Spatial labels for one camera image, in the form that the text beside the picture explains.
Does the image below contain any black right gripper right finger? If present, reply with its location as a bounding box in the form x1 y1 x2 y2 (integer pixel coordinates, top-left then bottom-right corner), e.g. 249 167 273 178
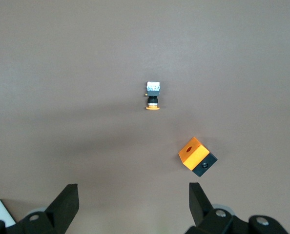
184 182 289 234

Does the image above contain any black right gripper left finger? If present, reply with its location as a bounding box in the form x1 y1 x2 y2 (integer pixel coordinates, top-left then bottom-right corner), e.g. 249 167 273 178
0 184 80 234

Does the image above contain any orange black button box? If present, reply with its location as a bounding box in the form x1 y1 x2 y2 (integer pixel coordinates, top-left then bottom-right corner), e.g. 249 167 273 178
178 136 218 178

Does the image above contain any brown table mat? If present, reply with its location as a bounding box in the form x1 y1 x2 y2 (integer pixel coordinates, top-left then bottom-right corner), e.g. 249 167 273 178
0 0 290 234

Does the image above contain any yellow push button switch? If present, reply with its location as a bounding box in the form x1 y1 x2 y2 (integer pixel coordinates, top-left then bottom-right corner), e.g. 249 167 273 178
145 81 161 111

